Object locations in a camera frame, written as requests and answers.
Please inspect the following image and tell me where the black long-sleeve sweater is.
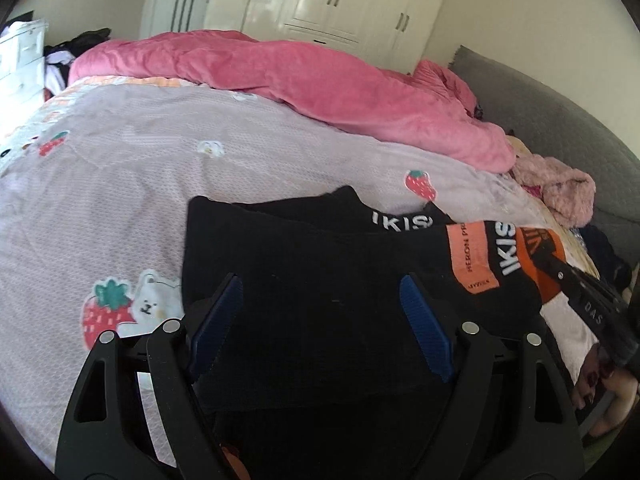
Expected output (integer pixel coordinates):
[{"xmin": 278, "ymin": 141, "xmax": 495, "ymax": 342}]
[{"xmin": 181, "ymin": 186, "xmax": 560, "ymax": 479}]

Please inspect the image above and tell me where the dark clothes pile on chair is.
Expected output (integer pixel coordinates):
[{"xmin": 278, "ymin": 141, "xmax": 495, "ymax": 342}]
[{"xmin": 43, "ymin": 28, "xmax": 112, "ymax": 96}]

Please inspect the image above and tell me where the right hand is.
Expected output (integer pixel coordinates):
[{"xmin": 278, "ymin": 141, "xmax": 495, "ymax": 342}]
[{"xmin": 570, "ymin": 344, "xmax": 639, "ymax": 438}]

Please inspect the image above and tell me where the left hand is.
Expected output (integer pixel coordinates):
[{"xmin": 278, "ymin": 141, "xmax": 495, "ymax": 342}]
[{"xmin": 222, "ymin": 446, "xmax": 250, "ymax": 480}]

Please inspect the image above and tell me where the dark navy garment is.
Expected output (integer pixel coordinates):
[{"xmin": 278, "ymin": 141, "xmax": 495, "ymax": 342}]
[{"xmin": 570, "ymin": 224, "xmax": 632, "ymax": 294}]

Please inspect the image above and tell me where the fuzzy light pink garment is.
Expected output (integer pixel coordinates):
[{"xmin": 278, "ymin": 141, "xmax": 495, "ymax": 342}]
[{"xmin": 511, "ymin": 155, "xmax": 597, "ymax": 229}]

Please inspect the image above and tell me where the lilac printed bed sheet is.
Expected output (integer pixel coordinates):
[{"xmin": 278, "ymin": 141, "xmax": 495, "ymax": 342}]
[{"xmin": 1, "ymin": 78, "xmax": 553, "ymax": 467}]

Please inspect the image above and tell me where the pink fleece duvet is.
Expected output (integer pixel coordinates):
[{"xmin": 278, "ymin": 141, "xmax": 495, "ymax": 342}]
[{"xmin": 70, "ymin": 30, "xmax": 516, "ymax": 174}]

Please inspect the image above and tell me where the grey quilted headboard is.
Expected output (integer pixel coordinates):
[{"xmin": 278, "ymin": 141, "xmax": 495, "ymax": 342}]
[{"xmin": 449, "ymin": 46, "xmax": 640, "ymax": 266}]

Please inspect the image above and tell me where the white drawer cabinet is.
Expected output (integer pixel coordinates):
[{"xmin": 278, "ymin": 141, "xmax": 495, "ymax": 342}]
[{"xmin": 0, "ymin": 20, "xmax": 48, "ymax": 138}]

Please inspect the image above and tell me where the white wardrobe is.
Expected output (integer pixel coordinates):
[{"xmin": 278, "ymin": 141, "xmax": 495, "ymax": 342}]
[{"xmin": 204, "ymin": 0, "xmax": 442, "ymax": 74}]

